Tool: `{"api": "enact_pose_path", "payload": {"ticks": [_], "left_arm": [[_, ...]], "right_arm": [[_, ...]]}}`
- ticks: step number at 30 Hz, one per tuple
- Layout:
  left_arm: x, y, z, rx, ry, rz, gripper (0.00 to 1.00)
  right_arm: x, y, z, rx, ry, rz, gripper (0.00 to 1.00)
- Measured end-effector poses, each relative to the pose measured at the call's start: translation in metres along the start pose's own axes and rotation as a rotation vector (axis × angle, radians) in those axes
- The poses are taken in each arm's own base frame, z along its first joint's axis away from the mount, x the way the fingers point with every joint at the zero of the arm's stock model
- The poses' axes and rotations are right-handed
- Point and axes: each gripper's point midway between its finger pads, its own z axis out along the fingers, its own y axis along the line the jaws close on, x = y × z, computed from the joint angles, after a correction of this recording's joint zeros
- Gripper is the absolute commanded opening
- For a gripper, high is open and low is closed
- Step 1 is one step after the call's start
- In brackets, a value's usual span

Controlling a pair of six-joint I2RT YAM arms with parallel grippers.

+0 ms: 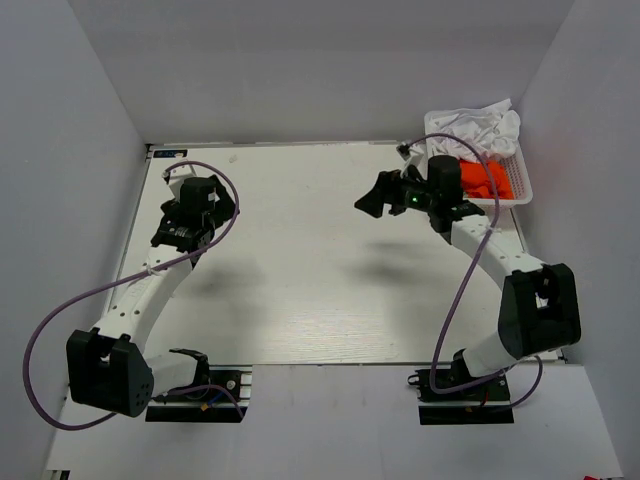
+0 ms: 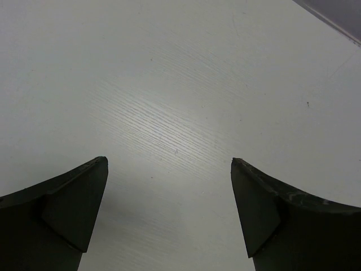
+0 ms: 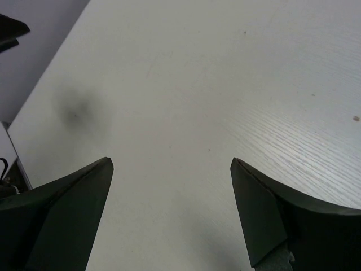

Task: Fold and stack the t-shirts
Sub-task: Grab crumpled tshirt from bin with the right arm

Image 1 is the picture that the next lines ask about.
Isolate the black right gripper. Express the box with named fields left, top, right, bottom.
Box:
left=356, top=165, right=439, bottom=219

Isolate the orange t shirt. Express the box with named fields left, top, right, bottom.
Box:
left=459, top=159, right=514, bottom=200

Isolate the white t shirt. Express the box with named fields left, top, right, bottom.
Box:
left=424, top=98, right=521, bottom=160

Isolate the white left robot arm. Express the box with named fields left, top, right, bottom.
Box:
left=66, top=174, right=236, bottom=417

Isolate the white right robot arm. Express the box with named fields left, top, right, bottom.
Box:
left=354, top=156, right=581, bottom=399

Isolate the blue label sticker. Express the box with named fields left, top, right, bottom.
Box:
left=153, top=149, right=188, bottom=158

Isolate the white plastic basket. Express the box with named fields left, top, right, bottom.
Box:
left=425, top=137, right=533, bottom=209

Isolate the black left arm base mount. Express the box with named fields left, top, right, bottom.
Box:
left=145, top=366, right=253, bottom=424

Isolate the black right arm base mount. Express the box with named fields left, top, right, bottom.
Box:
left=407, top=369, right=514, bottom=426

